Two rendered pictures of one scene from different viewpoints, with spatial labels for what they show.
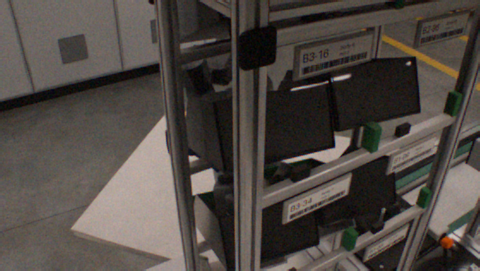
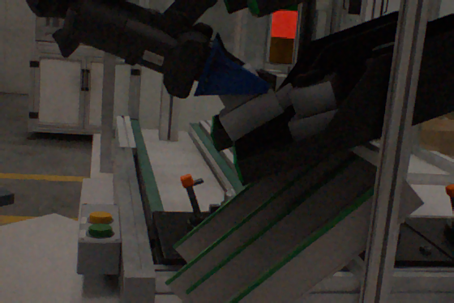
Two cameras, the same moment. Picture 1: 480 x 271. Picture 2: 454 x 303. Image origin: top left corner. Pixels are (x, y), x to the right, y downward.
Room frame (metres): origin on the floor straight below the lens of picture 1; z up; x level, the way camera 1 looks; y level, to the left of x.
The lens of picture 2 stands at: (0.39, 0.70, 1.35)
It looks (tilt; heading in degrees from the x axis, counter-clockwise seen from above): 12 degrees down; 286
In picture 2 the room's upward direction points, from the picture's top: 6 degrees clockwise
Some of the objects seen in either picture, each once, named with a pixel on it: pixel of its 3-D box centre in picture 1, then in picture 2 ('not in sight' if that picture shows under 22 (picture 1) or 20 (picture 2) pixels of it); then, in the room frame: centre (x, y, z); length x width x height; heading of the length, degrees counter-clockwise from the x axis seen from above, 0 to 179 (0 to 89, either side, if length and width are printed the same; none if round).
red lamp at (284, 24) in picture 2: not in sight; (284, 23); (0.74, -0.57, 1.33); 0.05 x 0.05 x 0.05
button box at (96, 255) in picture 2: not in sight; (99, 236); (0.97, -0.31, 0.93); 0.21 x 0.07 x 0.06; 121
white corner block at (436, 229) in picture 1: (435, 231); not in sight; (0.71, -0.48, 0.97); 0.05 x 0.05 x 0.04; 31
